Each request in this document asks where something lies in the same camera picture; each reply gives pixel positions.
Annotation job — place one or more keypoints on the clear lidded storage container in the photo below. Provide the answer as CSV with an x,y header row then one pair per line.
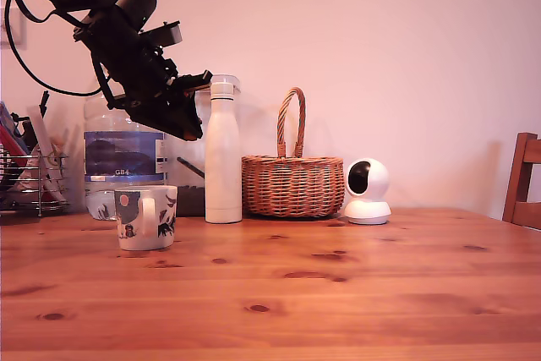
x,y
188,158

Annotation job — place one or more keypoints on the large clear water bottle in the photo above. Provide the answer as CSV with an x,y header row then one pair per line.
x,y
122,154

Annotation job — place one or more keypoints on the white insulated bottle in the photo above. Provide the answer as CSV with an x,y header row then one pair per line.
x,y
223,158

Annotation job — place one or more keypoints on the white mug with animal print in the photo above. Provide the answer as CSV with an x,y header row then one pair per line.
x,y
145,217

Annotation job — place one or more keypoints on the white paper sheet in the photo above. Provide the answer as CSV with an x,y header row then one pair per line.
x,y
44,141

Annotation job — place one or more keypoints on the blue and red book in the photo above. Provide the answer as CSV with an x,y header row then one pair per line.
x,y
9,141

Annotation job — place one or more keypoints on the wooden chair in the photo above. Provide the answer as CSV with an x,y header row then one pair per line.
x,y
524,175

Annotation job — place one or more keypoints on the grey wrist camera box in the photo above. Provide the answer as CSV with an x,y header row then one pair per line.
x,y
167,33

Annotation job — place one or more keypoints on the small white round camera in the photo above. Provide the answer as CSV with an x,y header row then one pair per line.
x,y
374,179

